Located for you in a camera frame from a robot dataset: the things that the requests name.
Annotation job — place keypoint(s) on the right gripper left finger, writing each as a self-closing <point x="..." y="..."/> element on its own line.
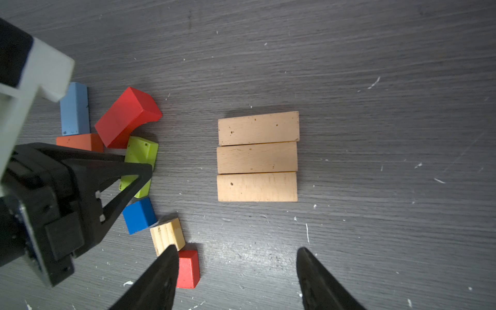
<point x="155" y="289"/>

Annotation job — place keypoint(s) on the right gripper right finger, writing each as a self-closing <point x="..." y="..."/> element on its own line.
<point x="320" y="289"/>

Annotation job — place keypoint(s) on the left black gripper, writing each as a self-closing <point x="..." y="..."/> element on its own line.
<point x="38" y="217"/>

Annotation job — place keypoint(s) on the natural wood block 31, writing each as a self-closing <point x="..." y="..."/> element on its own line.
<point x="258" y="187"/>

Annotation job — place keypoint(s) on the natural wood block 29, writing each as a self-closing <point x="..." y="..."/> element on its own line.
<point x="258" y="158"/>

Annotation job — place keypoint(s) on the natural wood block 58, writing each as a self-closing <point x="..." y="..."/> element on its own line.
<point x="264" y="128"/>

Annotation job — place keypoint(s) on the orange wood block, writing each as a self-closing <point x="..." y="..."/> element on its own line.
<point x="87" y="142"/>

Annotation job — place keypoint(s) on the lime green wood block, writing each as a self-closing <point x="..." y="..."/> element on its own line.
<point x="139" y="151"/>

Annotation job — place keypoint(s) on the light blue wood block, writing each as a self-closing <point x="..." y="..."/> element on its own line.
<point x="74" y="109"/>

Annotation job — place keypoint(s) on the red arch wood block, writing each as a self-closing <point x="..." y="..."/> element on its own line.
<point x="131" y="110"/>

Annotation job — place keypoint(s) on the small red wood cube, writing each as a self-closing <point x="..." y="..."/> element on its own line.
<point x="189" y="269"/>

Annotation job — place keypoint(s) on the dark blue wood cube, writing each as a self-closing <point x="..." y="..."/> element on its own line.
<point x="139" y="216"/>

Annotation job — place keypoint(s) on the small natural wood cube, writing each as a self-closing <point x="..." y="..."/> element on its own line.
<point x="167" y="233"/>

